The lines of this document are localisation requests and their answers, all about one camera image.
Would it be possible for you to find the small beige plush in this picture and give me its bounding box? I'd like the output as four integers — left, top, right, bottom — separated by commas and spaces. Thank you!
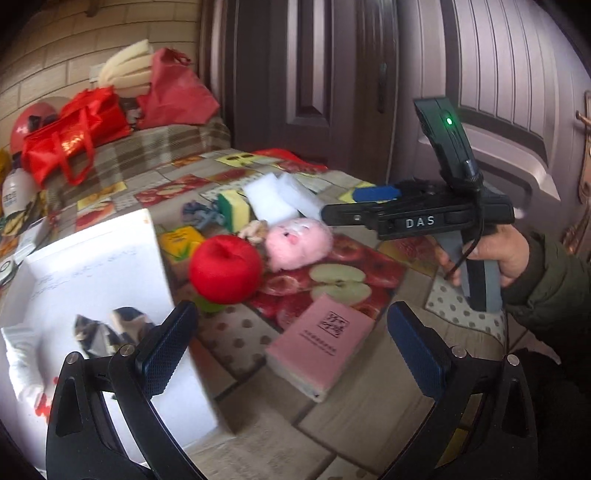
238, 220, 271, 244

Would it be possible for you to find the dark knitted rope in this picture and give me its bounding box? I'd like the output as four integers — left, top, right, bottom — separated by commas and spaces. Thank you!
181, 200, 227, 229

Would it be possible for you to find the white bottle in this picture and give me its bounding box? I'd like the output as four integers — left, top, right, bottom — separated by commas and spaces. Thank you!
1, 154, 40, 217

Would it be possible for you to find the red cloth bag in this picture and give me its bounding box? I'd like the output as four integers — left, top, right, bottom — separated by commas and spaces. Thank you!
136, 47, 221, 130

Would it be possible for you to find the person's right hand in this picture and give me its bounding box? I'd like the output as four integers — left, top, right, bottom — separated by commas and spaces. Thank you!
436, 226, 532, 289

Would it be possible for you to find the red plastic bag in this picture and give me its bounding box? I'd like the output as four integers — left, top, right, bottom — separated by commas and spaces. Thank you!
252, 148, 329, 175

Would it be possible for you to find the fruit print tablecloth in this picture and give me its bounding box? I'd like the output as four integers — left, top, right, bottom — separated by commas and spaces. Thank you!
0, 150, 509, 480

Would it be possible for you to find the mauve panel door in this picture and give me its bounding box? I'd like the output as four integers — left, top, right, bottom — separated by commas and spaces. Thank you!
397, 0, 591, 259

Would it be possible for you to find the pink plush toy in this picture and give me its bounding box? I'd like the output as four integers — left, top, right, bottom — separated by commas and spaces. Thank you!
265, 218, 334, 272

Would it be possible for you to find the cream ribbed cushion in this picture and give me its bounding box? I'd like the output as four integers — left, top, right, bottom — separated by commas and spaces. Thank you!
98, 39, 155, 96

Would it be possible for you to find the red helmet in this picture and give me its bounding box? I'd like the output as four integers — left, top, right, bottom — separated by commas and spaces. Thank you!
10, 98, 70, 155

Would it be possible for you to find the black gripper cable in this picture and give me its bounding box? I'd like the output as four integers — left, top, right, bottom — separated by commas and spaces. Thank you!
443, 159, 485, 280

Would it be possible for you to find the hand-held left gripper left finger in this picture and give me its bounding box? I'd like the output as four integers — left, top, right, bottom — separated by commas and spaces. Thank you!
45, 301, 218, 480

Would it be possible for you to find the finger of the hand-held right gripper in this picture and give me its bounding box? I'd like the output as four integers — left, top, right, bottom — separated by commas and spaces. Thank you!
342, 184, 402, 205
321, 203, 382, 228

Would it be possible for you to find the red plush apple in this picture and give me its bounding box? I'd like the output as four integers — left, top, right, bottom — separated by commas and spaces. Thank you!
189, 234, 264, 305

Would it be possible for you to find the white cardboard box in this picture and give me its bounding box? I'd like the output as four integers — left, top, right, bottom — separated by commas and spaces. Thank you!
0, 209, 220, 462

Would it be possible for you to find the dark brown door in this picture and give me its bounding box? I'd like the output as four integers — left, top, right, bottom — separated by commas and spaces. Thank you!
226, 0, 402, 185

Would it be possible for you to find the plaid cloth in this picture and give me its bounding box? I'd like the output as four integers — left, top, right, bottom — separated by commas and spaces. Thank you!
44, 115, 232, 204

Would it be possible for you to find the small yellow box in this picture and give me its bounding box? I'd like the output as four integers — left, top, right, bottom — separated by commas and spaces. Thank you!
159, 226, 206, 265

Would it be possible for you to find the black and white plush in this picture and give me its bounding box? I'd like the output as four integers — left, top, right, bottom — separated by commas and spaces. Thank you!
74, 307, 156, 359

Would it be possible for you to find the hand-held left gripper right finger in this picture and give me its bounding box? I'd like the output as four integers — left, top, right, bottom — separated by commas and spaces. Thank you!
379, 301, 540, 480

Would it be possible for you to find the pink book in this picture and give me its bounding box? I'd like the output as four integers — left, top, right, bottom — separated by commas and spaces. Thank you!
265, 295, 375, 403

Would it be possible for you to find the shiny red tote bag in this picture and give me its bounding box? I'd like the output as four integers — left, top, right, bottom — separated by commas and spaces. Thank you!
21, 87, 132, 186

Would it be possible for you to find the white cloth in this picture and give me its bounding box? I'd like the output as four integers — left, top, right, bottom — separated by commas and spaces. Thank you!
2, 325, 52, 414

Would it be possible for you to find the yellow and green sponge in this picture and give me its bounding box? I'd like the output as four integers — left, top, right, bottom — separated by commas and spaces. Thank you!
217, 189, 252, 230

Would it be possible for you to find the brass door handle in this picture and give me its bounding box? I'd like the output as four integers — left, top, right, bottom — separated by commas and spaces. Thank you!
561, 90, 591, 254

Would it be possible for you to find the white foam sponge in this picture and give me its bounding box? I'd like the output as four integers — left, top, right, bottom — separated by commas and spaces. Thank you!
243, 174, 301, 223
277, 173, 334, 219

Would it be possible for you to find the person's right forearm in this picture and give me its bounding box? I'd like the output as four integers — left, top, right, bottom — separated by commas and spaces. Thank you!
505, 233, 591, 354

